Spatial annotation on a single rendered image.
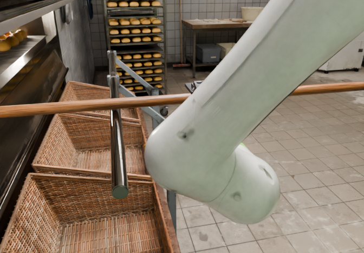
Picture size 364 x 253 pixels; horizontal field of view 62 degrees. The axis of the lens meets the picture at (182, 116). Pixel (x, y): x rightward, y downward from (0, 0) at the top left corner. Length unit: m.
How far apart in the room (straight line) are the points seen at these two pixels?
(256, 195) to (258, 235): 1.71
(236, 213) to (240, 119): 0.16
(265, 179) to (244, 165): 0.04
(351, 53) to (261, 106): 6.02
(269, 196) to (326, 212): 2.03
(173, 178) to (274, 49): 0.20
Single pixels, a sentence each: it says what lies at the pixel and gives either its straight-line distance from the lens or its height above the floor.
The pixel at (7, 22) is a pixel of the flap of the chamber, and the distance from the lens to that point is 0.81.
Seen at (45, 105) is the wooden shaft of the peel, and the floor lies 1.21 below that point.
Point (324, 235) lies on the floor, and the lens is 2.31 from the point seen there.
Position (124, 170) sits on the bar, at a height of 1.17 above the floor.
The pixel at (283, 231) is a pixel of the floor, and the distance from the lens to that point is 2.24.
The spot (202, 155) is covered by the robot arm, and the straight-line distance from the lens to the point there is 0.39.
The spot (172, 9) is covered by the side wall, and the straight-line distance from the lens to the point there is 5.89.
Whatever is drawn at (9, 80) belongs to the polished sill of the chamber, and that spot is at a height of 1.18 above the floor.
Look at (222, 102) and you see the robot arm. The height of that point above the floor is 1.36.
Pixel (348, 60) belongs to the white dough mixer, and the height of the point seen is 0.22.
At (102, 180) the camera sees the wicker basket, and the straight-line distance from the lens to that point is 1.27.
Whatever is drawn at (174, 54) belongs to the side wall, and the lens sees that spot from 6.01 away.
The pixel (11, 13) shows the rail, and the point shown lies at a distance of 0.86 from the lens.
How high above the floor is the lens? 1.49
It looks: 23 degrees down
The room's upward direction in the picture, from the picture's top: straight up
